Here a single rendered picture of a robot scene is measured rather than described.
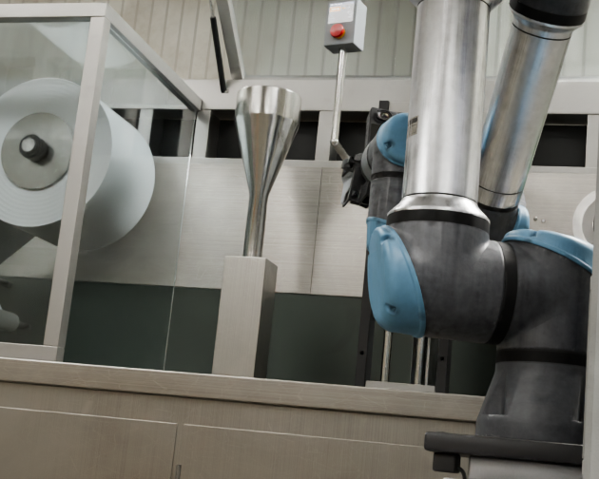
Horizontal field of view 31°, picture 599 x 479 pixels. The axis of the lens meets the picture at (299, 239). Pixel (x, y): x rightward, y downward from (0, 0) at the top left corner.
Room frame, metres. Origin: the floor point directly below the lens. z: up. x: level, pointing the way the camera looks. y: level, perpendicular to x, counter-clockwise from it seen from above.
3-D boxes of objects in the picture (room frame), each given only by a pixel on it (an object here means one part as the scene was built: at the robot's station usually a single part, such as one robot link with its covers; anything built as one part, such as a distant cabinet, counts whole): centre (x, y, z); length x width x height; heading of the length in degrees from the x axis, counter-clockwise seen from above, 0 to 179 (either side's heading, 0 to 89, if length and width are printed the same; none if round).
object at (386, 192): (1.45, -0.14, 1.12); 0.11 x 0.08 x 0.11; 97
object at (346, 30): (2.09, -0.05, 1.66); 0.07 x 0.07 x 0.10; 62
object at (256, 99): (2.21, 0.09, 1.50); 0.14 x 0.14 x 0.06
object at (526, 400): (1.20, -0.29, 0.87); 0.15 x 0.15 x 0.10
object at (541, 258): (1.20, -0.28, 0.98); 0.13 x 0.12 x 0.14; 97
